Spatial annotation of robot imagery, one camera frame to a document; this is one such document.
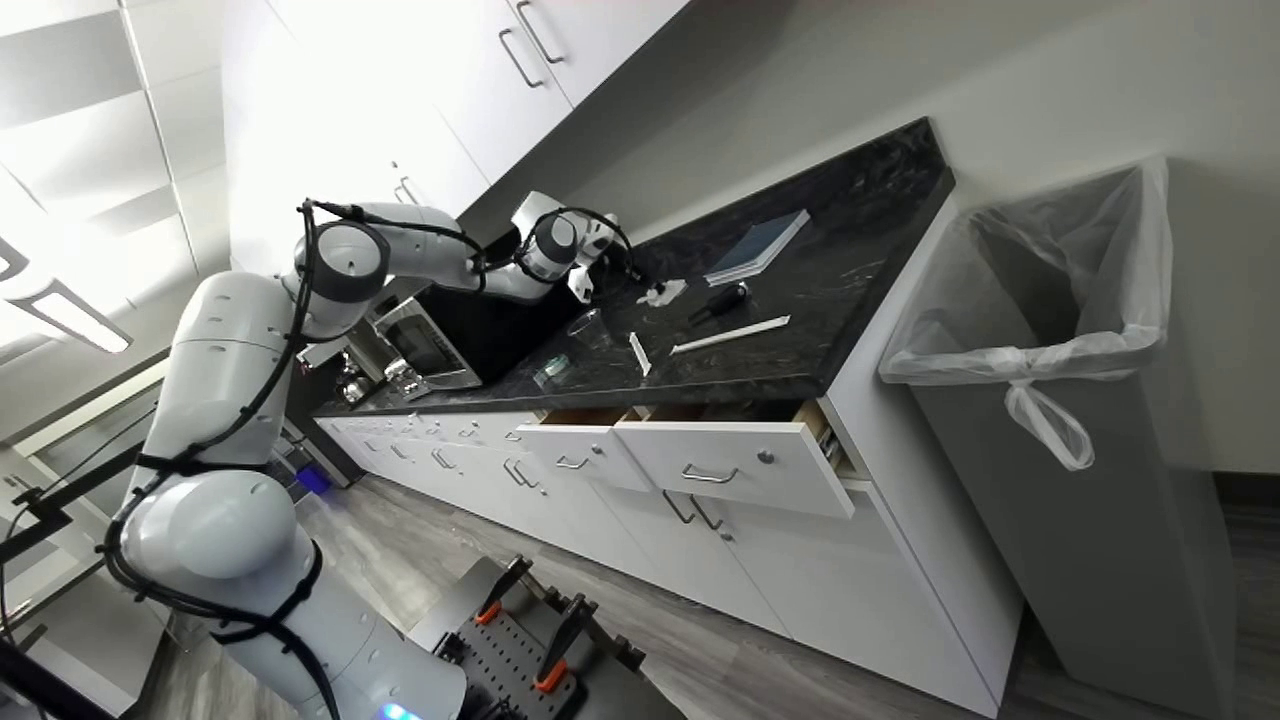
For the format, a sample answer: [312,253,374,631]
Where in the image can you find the white lower cabinets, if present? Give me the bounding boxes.
[319,391,1018,715]

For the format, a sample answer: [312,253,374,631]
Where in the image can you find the silver microwave oven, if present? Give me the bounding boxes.
[373,289,583,391]

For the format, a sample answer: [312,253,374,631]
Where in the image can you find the open white drawer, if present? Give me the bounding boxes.
[614,412,857,519]
[514,412,651,490]

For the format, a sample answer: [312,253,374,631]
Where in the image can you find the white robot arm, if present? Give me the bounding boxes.
[103,192,681,720]

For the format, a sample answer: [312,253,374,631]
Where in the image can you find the long white tube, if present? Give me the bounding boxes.
[666,314,790,355]

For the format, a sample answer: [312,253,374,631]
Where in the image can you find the blue-grey book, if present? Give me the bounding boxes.
[703,207,813,289]

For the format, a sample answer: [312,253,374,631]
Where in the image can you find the orange-handled clamp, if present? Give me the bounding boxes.
[470,555,532,626]
[534,597,596,697]

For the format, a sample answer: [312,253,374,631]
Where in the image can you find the white paper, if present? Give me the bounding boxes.
[636,280,687,306]

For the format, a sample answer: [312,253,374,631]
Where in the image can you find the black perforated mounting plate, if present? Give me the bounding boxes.
[433,597,642,720]

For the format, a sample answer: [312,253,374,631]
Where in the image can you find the orange-handled clamp upper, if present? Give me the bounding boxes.
[470,555,532,626]

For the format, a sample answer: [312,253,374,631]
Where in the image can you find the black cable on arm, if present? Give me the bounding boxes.
[100,194,494,720]

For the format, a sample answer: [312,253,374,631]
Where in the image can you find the clear plastic bin liner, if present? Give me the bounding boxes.
[881,156,1172,472]

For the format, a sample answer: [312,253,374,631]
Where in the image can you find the orange-handled clamp lower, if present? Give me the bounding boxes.
[534,597,596,697]

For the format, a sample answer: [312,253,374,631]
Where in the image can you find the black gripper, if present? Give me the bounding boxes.
[583,248,664,302]

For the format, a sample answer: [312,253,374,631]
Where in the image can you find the white cabinets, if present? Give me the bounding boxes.
[221,0,687,270]
[319,391,1018,715]

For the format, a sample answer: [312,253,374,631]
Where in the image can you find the short white tube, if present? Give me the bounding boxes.
[628,333,651,376]

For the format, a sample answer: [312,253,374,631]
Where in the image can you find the white upper cabinets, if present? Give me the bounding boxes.
[221,0,687,270]

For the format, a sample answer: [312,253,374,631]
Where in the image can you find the grey trash bin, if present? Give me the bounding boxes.
[875,156,1241,720]

